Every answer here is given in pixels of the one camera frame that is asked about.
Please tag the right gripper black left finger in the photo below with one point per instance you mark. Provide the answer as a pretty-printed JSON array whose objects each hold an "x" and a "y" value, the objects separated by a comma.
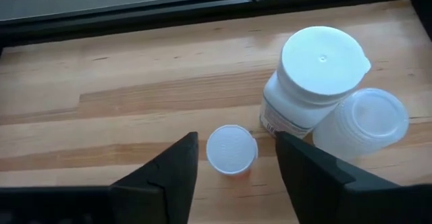
[{"x": 162, "y": 190}]

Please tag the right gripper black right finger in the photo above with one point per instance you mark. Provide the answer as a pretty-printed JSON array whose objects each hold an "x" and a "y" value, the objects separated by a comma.
[{"x": 324, "y": 190}]

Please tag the small translucent white bottle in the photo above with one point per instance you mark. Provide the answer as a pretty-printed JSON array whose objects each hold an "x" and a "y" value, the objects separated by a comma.
[{"x": 364, "y": 122}]

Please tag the small orange bottle white cap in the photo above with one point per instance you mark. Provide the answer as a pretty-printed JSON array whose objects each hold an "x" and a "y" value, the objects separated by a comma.
[{"x": 231, "y": 149}]

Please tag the white bottle with barcode label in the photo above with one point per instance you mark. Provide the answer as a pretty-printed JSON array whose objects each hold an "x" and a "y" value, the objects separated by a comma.
[{"x": 314, "y": 69}]

